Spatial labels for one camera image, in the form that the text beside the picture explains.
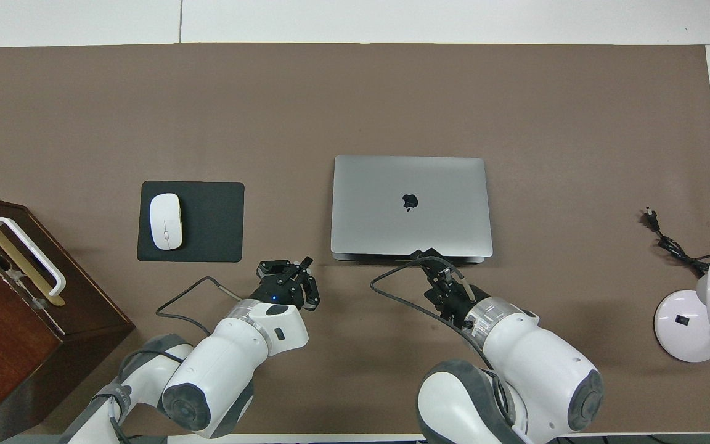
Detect dark wooden box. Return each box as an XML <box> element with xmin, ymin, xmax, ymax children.
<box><xmin>0</xmin><ymin>192</ymin><xmax>136</xmax><ymax>444</ymax></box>

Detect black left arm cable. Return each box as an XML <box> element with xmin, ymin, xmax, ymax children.
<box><xmin>156</xmin><ymin>276</ymin><xmax>245</xmax><ymax>337</ymax></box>

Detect white box handle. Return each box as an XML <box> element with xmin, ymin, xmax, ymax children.
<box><xmin>0</xmin><ymin>216</ymin><xmax>67</xmax><ymax>297</ymax></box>

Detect white desk lamp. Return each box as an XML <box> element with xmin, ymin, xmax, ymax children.
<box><xmin>654</xmin><ymin>255</ymin><xmax>710</xmax><ymax>363</ymax></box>

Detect brown table mat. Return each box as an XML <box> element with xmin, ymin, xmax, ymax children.
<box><xmin>0</xmin><ymin>43</ymin><xmax>710</xmax><ymax>435</ymax></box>

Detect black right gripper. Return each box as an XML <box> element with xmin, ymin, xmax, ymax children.
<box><xmin>410</xmin><ymin>248</ymin><xmax>474</xmax><ymax>327</ymax></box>

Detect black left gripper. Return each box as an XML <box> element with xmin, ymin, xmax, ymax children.
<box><xmin>251</xmin><ymin>257</ymin><xmax>322</xmax><ymax>310</ymax></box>

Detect white computer mouse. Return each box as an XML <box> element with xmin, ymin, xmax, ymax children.
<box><xmin>149</xmin><ymin>193</ymin><xmax>183</xmax><ymax>251</ymax></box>

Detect black lamp power cable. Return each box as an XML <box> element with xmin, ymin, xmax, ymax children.
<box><xmin>642</xmin><ymin>208</ymin><xmax>710</xmax><ymax>345</ymax></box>

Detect silver laptop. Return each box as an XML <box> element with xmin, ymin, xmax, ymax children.
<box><xmin>330</xmin><ymin>155</ymin><xmax>494</xmax><ymax>264</ymax></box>

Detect black mouse pad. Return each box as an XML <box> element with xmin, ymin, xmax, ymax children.
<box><xmin>137</xmin><ymin>181</ymin><xmax>245</xmax><ymax>263</ymax></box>

